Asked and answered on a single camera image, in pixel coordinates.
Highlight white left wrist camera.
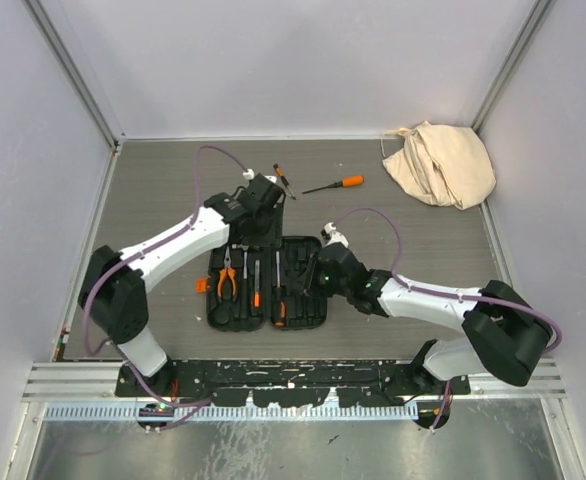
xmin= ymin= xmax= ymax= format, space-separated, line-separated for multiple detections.
xmin=242 ymin=169 xmax=277 ymax=184

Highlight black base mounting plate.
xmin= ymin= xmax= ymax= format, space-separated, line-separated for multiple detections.
xmin=115 ymin=358 xmax=472 ymax=409

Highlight black handled screwdriver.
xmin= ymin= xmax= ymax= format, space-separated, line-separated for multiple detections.
xmin=274 ymin=250 xmax=286 ymax=327

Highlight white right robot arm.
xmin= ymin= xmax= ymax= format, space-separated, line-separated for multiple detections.
xmin=305 ymin=242 xmax=562 ymax=394

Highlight black handled claw hammer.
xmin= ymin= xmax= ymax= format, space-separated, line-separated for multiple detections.
xmin=232 ymin=244 xmax=249 ymax=321

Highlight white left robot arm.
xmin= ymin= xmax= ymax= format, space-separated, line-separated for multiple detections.
xmin=78 ymin=174 xmax=285 ymax=396

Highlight slotted grey cable duct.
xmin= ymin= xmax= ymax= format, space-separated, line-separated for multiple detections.
xmin=43 ymin=401 xmax=419 ymax=423

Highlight black plastic tool case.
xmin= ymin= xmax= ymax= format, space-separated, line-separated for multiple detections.
xmin=197 ymin=236 xmax=328 ymax=332

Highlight beige cloth bag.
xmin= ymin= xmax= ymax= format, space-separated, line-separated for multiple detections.
xmin=382 ymin=121 xmax=496 ymax=210

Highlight orange black pliers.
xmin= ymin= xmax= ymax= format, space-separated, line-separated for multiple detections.
xmin=217 ymin=246 xmax=238 ymax=302

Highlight orange handled screwdriver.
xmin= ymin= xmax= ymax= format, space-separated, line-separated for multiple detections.
xmin=303 ymin=175 xmax=365 ymax=194

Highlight small precision screwdriver right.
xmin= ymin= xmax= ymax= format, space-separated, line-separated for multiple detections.
xmin=273 ymin=163 xmax=297 ymax=200

